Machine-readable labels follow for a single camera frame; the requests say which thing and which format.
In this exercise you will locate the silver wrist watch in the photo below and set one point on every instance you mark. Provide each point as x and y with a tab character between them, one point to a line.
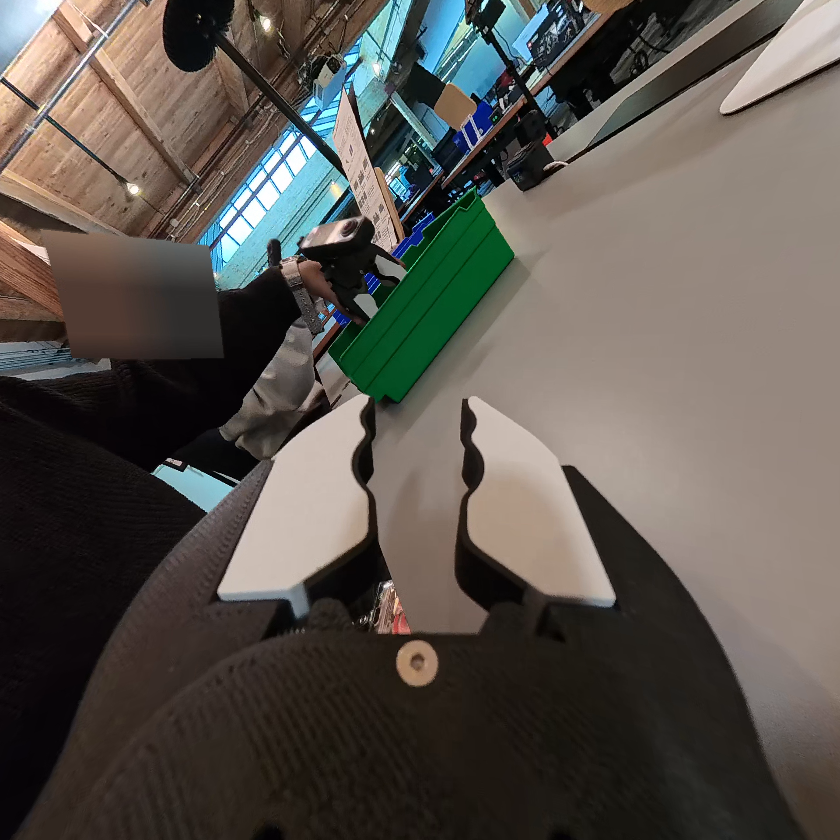
293	275

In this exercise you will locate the standing sign board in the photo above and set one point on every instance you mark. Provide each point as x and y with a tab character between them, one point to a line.
358	154

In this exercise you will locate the black pole with round disc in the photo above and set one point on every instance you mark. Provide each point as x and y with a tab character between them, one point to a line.
197	33

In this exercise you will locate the black tripod with monitor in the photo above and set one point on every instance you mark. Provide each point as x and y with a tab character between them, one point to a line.
489	12

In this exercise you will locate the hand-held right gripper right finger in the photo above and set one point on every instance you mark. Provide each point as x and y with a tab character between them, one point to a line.
531	512

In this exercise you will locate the white ceiling projector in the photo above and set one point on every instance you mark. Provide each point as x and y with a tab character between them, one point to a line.
326	69

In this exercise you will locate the stack of blue bins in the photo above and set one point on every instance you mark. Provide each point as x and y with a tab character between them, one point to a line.
415	243

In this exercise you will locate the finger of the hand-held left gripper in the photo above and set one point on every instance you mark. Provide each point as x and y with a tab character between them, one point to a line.
388	269

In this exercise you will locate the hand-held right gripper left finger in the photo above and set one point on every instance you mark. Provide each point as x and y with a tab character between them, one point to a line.
295	512

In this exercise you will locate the green plastic bin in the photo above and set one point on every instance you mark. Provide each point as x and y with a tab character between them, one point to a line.
426	308

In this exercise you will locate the person's left hand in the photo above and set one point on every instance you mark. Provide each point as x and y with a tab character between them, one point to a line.
318	279

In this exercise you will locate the stack of black batteries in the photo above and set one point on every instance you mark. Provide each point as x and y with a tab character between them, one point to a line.
530	167

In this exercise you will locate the white tablet stand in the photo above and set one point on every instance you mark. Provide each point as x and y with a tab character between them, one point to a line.
781	59

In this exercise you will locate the person's left forearm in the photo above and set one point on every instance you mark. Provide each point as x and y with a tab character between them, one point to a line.
249	328

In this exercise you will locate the ceiling spot light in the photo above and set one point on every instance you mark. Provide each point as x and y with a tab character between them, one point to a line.
133	189
264	23

